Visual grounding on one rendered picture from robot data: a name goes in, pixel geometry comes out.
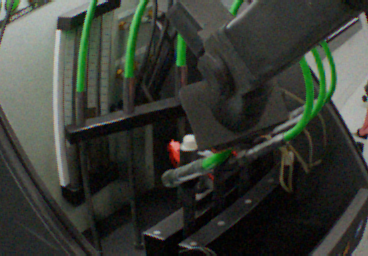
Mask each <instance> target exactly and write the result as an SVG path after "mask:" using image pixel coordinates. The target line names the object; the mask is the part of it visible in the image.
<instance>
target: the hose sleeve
mask: <svg viewBox="0 0 368 256"><path fill-rule="evenodd" d="M206 158H208V157H204V158H201V159H198V160H196V161H194V162H193V163H191V164H188V165H186V166H183V167H180V168H177V169H175V170H173V171H171V172H170V174H169V180H170V182H171V183H173V184H175V185H178V184H180V183H184V182H187V181H188V180H191V179H192V178H197V177H201V176H203V175H205V174H207V173H210V172H211V171H212V170H213V169H212V170H209V171H207V170H206V169H205V168H204V167H203V165H202V164H203V161H204V160H205V159H206Z"/></svg>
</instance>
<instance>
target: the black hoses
mask: <svg viewBox="0 0 368 256"><path fill-rule="evenodd" d="M152 4H153V11H152V19H148V23H151V29H150V31H149V35H148V40H147V46H146V50H145V55H144V58H143V62H142V65H141V67H140V70H139V73H138V74H133V75H134V76H135V80H136V83H135V87H134V88H135V90H134V94H135V107H137V106H141V105H145V104H149V103H154V101H155V100H156V99H157V97H159V99H160V100H159V101H162V100H165V96H164V94H162V93H160V90H161V88H162V86H163V83H164V81H165V79H166V77H167V74H168V71H169V70H170V67H171V65H172V62H173V59H174V54H175V51H174V46H173V42H174V39H175V37H176V35H177V32H178V31H177V30H176V29H175V28H174V30H173V32H172V34H171V37H170V36H169V34H168V33H167V30H168V26H169V19H167V17H165V21H164V24H163V25H162V24H161V23H160V22H159V20H157V9H158V3H157V0H152ZM172 4H173V0H169V1H168V6H167V11H168V10H169V9H170V8H171V7H172ZM156 25H157V27H158V28H159V29H160V30H161V35H160V38H159V41H158V44H157V47H156V50H155V53H154V56H153V58H152V62H151V64H150V67H149V70H148V73H147V76H146V78H145V81H144V80H143V77H144V73H145V70H146V66H147V63H148V59H149V54H150V50H151V46H152V41H153V36H154V33H155V30H156ZM164 40H166V42H167V43H168V44H167V47H166V49H165V51H164V54H163V56H162V58H161V61H160V63H159V66H158V67H157V70H156V73H155V74H154V77H153V80H152V82H151V85H150V88H149V89H148V86H149V83H150V81H151V78H152V75H153V73H154V70H155V67H156V64H157V62H158V59H159V56H160V52H161V50H162V47H163V44H164ZM169 54H170V55H169ZM168 55H169V59H168V62H167V65H166V66H165V63H166V60H167V58H168ZM164 66H165V69H164V72H163V74H162V76H161V79H160V81H159V83H158V85H157V88H156V90H155V91H154V89H155V86H156V84H157V81H158V80H159V77H160V74H161V72H162V70H163V67H164ZM140 86H141V88H142V89H141V92H140V93H139V90H140ZM145 95H146V96H145ZM151 95H152V96H151ZM136 99H137V101H136ZM142 101H143V102H142ZM117 107H118V108H119V109H122V108H123V100H120V101H119V102H118V103H117ZM117 107H116V105H115V104H112V105H111V107H110V113H114V112H118V111H120V110H119V109H117Z"/></svg>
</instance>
